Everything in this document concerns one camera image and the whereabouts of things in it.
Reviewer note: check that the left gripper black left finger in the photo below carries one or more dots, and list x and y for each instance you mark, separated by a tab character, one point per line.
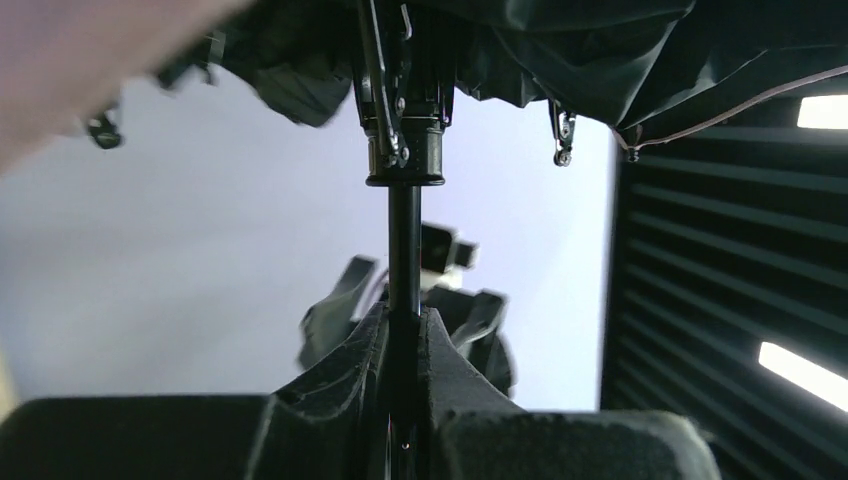
331	422

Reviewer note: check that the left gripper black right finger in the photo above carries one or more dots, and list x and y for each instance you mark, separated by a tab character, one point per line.
473	431

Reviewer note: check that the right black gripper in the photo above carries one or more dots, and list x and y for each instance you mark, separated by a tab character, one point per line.
472	319

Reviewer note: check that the pink umbrella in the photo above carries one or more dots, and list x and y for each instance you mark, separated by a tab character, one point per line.
655	71

